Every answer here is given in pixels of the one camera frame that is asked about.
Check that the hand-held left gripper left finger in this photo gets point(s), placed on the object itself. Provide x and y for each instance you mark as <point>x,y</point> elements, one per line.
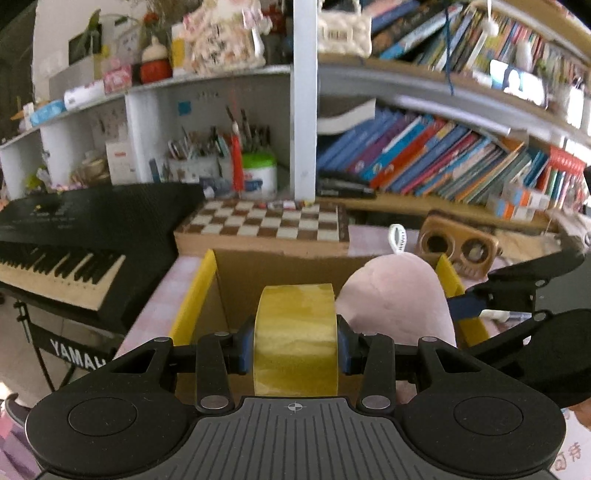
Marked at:
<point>247,346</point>

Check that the black keyboard stand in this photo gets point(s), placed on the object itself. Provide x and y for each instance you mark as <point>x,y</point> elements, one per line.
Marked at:
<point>69,350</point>

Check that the red white round figurine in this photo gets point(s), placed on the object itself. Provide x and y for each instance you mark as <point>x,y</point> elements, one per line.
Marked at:
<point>156,69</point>

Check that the orange white carton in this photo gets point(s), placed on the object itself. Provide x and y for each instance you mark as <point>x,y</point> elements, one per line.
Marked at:
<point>501,207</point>
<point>526,196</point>

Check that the pink plush toy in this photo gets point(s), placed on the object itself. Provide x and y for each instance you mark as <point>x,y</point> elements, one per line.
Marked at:
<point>397,304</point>

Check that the bunch of pens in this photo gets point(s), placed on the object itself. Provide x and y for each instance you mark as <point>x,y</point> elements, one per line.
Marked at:
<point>203,141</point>

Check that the green potted plant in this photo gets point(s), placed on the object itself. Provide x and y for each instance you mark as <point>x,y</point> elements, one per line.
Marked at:
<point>90,37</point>

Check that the floral cloth doll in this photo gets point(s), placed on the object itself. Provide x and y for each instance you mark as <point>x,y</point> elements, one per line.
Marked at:
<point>221,41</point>

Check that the white bookshelf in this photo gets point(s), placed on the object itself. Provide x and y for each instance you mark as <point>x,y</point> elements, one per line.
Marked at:
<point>304,115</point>

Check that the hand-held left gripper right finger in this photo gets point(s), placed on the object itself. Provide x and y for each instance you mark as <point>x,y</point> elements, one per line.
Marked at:
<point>344,346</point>

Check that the yellow cardboard box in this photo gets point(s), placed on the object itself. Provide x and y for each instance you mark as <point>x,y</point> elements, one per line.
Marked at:
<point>194,304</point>

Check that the black stapler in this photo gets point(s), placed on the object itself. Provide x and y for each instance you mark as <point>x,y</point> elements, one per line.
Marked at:
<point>346,188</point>

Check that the black electronic keyboard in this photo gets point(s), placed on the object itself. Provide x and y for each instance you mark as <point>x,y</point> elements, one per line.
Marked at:
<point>92,217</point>

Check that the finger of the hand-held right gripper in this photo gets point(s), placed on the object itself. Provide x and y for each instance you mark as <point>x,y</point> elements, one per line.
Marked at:
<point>508,337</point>
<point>466,307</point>

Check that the long row of leaning books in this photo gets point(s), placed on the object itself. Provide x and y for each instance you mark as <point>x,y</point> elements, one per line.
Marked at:
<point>438,157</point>

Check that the white quilted bag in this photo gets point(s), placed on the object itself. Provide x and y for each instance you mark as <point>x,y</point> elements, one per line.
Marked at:
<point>344,32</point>

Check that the pink tissue pack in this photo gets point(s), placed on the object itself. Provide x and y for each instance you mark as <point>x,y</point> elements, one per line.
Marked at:
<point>117,78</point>

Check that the blue tissue pack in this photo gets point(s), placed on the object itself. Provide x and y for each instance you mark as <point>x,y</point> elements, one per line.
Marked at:
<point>46,113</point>

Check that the wooden chessboard box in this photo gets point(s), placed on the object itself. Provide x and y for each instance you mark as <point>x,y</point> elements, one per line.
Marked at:
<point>258,221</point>

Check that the blue sticky note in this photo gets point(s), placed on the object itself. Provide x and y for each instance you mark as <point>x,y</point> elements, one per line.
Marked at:
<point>183,108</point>

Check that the row of books under ceiling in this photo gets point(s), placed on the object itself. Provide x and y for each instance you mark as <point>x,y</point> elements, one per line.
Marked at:
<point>461,41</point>

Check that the pink printed desk mat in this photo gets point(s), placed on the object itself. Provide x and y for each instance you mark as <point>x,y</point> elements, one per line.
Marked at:
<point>161,295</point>

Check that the green lid white canister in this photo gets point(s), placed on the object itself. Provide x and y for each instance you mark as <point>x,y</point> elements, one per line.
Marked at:
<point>259,180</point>

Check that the dark wooden door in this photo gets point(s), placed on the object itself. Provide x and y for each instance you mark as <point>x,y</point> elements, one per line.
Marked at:
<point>16,55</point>

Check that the yellow tape roll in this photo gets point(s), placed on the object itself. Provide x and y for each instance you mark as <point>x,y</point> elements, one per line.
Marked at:
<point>295,341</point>

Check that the brown retro radio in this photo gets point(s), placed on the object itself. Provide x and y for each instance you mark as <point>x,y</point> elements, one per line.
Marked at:
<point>455,226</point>

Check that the white box with red label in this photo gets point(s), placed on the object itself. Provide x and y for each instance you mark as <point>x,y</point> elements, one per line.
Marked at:
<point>121,161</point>

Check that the grey cardboard box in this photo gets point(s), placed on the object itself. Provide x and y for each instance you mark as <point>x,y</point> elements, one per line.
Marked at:
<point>74,76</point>

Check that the white pen holder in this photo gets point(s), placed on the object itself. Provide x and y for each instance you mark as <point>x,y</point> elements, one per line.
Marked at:
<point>194,168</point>

